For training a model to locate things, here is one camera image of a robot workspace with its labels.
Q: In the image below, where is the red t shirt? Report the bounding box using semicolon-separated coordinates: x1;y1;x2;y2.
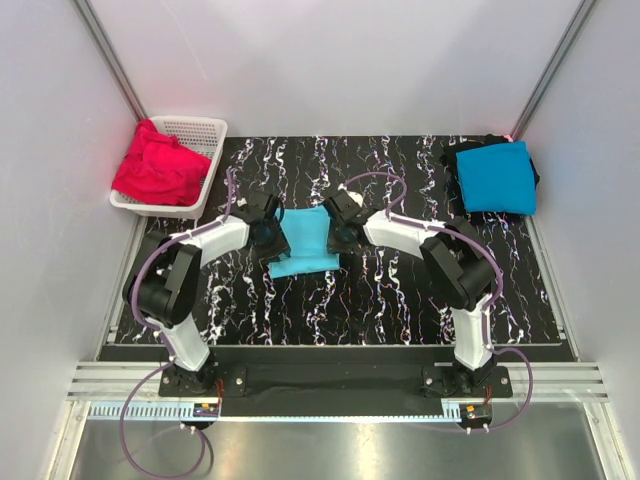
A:
111;119;211;207

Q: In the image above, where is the white slotted cable duct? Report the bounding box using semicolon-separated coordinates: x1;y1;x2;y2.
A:
88;401;195;421

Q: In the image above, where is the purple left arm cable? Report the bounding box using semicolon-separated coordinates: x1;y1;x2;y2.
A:
119;167;246;476

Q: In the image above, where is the small circuit board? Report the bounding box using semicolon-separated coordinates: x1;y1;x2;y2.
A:
463;403;493;420
193;403;220;418

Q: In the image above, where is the right aluminium corner post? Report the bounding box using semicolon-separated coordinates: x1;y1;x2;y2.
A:
510;0;599;140

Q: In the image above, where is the left aluminium corner post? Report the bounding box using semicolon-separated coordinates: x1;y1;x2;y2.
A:
70;0;147;121

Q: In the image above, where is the white plastic basket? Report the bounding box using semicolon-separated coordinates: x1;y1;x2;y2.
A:
109;115;228;220

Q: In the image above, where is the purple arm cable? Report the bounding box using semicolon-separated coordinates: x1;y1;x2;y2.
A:
344;172;536;436
119;167;246;476

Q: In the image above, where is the folded blue t shirt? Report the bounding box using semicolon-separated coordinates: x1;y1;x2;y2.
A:
456;142;537;216

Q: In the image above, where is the right small circuit board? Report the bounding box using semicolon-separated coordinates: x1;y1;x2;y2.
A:
463;403;493;420

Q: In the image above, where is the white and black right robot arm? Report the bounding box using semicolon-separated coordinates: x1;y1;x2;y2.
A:
322;189;502;397

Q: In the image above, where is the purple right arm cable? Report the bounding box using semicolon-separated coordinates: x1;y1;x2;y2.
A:
344;172;536;436

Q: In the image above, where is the aluminium front frame rail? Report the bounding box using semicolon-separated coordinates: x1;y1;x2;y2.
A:
67;362;608;402

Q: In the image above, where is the aluminium corner post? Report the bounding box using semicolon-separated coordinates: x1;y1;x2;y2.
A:
70;0;147;121
510;0;599;140

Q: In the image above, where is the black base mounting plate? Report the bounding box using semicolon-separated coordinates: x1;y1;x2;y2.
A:
159;346;513;420

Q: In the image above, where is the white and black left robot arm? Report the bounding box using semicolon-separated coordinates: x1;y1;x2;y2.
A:
122;192;291;396

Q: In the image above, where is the left small circuit board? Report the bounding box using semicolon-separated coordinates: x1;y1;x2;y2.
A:
193;403;220;418

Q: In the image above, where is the light cyan t shirt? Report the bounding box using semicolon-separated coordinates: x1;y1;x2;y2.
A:
269;206;340;279

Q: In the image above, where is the folded black t shirt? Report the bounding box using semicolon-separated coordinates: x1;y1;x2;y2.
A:
439;134;540;226

